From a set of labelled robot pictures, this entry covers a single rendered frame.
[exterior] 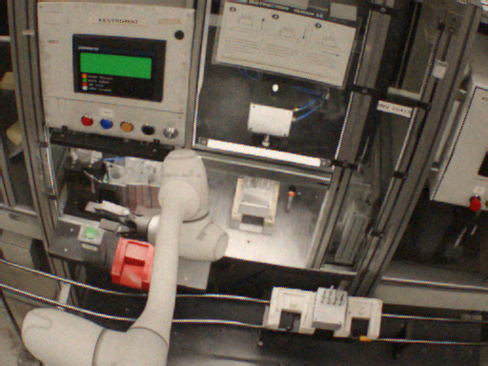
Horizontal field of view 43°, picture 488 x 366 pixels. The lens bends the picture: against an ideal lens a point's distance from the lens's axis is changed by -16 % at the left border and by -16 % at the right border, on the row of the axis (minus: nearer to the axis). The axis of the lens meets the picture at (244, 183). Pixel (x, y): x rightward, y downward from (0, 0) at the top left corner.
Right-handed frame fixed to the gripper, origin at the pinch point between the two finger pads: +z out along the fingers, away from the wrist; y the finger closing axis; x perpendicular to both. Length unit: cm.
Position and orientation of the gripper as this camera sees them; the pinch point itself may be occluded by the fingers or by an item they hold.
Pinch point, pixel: (100, 216)
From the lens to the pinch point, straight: 200.8
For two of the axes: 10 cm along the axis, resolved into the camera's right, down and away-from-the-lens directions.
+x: -3.8, 7.9, -4.8
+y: -2.9, -6.0, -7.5
